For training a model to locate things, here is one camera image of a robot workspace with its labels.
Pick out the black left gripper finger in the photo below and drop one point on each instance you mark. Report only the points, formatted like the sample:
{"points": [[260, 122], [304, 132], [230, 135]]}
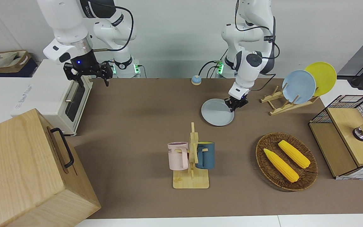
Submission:
{"points": [[240, 106], [233, 109]]}

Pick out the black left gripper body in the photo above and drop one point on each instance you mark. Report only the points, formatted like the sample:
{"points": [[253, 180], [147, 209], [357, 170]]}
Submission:
{"points": [[238, 101]]}

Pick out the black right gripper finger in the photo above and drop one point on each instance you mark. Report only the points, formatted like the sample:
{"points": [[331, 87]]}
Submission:
{"points": [[80, 83], [106, 81]]}

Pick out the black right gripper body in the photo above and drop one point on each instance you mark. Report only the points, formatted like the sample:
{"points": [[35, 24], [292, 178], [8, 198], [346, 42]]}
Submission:
{"points": [[88, 70]]}

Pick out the gray plate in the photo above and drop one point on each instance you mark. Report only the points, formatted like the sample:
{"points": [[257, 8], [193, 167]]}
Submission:
{"points": [[216, 113]]}

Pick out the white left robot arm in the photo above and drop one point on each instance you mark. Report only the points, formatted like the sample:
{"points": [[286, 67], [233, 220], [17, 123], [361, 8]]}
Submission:
{"points": [[250, 67]]}

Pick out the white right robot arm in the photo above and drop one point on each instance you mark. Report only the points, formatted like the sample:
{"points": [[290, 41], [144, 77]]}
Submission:
{"points": [[65, 19]]}

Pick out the wooden plate rack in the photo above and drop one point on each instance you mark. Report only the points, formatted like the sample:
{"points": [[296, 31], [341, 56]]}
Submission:
{"points": [[287, 107]]}

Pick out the light blue plate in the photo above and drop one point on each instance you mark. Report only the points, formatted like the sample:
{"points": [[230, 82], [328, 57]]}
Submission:
{"points": [[299, 86]]}

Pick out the yellow plate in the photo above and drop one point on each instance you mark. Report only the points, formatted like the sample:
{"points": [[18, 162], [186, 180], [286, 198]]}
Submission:
{"points": [[325, 75]]}

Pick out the white toaster oven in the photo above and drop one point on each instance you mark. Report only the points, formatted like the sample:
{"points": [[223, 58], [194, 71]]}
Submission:
{"points": [[43, 94]]}

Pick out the dark blue mug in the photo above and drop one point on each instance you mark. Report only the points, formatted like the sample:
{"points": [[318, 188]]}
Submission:
{"points": [[208, 156]]}

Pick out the brown wicker basket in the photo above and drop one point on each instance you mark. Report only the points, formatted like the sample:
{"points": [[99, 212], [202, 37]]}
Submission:
{"points": [[263, 159]]}

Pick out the cardboard box with bag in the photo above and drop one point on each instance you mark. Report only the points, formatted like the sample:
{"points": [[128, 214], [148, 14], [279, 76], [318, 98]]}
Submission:
{"points": [[17, 65]]}

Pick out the brown table mat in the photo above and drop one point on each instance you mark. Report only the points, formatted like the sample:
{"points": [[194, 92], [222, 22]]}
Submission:
{"points": [[131, 142]]}

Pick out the yellow corn cob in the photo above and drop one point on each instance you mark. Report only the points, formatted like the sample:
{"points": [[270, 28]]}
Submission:
{"points": [[280, 165], [295, 154]]}

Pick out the pink mug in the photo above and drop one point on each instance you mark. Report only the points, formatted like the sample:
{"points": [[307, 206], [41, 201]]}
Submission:
{"points": [[176, 157]]}

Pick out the wooden mug tree stand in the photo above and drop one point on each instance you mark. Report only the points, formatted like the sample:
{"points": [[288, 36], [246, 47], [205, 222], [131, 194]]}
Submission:
{"points": [[191, 182]]}

